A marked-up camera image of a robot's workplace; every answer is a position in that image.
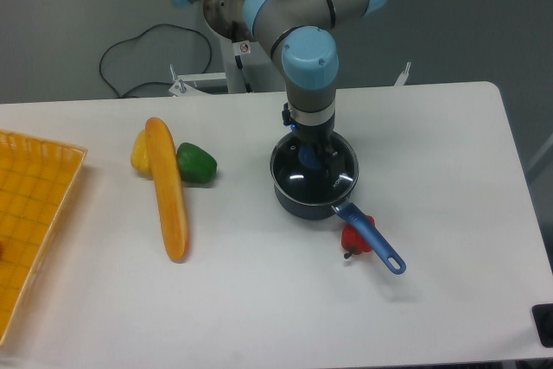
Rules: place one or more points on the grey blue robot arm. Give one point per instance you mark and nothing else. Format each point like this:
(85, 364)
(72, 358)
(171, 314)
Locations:
(295, 34)

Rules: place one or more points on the long orange baguette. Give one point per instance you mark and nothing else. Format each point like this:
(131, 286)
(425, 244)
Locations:
(170, 197)

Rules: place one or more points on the yellow woven basket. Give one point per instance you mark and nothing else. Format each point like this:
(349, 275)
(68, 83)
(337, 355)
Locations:
(37, 178)

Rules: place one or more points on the dark blue saucepan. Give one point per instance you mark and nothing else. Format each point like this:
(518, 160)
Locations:
(351, 214)

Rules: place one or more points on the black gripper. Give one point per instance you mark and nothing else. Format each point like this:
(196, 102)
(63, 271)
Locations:
(316, 127)

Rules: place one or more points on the yellow bell pepper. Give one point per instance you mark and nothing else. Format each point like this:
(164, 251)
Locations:
(139, 159)

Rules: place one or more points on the white pedestal base frame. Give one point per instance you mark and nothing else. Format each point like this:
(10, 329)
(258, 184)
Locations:
(203, 81)

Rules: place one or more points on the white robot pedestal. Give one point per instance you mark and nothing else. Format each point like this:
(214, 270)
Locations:
(237, 44)

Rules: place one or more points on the black object at table edge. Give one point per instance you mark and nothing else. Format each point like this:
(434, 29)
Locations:
(542, 315)

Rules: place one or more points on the red bell pepper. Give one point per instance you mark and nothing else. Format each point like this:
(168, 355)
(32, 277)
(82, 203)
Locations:
(353, 243)

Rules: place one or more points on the glass lid with blue knob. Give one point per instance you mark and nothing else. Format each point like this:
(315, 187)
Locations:
(292, 167)

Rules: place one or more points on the green bell pepper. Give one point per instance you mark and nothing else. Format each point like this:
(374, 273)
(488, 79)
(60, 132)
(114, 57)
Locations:
(195, 164)

